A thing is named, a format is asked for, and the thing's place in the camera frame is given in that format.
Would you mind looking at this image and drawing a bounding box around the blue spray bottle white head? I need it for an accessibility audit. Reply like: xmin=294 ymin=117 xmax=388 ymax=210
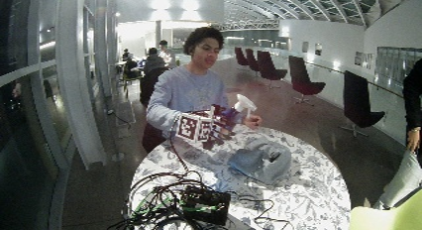
xmin=219 ymin=93 xmax=258 ymax=126

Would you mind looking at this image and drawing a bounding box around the white marker cube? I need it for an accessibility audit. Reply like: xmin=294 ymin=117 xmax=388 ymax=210
xmin=174 ymin=112 xmax=216 ymax=144

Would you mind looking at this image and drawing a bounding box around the grey-blue crumpled cloth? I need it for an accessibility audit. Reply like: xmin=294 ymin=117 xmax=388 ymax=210
xmin=226 ymin=138 xmax=292 ymax=186

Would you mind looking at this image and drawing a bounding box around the person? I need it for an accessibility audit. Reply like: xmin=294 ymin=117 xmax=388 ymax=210
xmin=157 ymin=39 xmax=175 ymax=68
xmin=141 ymin=26 xmax=263 ymax=154
xmin=142 ymin=47 xmax=167 ymax=75
xmin=400 ymin=57 xmax=422 ymax=169
xmin=121 ymin=57 xmax=141 ymax=80

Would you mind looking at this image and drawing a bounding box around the dark lounge chair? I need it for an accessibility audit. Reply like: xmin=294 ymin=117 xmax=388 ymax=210
xmin=232 ymin=46 xmax=250 ymax=67
xmin=287 ymin=55 xmax=327 ymax=107
xmin=243 ymin=48 xmax=260 ymax=74
xmin=255 ymin=50 xmax=288 ymax=90
xmin=339 ymin=69 xmax=387 ymax=139

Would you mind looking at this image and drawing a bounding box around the dark chair back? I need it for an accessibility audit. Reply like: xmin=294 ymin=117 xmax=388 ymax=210
xmin=138 ymin=66 xmax=171 ymax=108

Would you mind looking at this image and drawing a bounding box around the black electronics box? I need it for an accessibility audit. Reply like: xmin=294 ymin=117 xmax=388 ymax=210
xmin=181 ymin=185 xmax=231 ymax=226

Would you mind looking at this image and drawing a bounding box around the round patterned table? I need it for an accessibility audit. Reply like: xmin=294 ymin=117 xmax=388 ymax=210
xmin=126 ymin=124 xmax=352 ymax=230

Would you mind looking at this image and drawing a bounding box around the white column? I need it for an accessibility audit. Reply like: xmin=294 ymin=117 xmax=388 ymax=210
xmin=54 ymin=0 xmax=109 ymax=170

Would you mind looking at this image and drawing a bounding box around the yellow-green seat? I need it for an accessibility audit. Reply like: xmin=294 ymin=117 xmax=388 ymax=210
xmin=348 ymin=188 xmax=422 ymax=230

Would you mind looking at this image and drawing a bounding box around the wall handrail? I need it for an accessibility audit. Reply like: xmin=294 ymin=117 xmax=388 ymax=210
xmin=271 ymin=50 xmax=405 ymax=99

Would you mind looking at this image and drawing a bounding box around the bundle of black cables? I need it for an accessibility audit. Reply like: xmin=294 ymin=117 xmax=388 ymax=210
xmin=105 ymin=170 xmax=228 ymax=230

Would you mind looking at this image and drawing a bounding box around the thin black cable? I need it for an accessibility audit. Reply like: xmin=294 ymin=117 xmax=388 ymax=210
xmin=227 ymin=193 xmax=296 ymax=230

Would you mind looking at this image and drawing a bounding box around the glass wall panel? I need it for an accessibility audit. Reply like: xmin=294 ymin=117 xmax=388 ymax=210
xmin=374 ymin=46 xmax=422 ymax=92

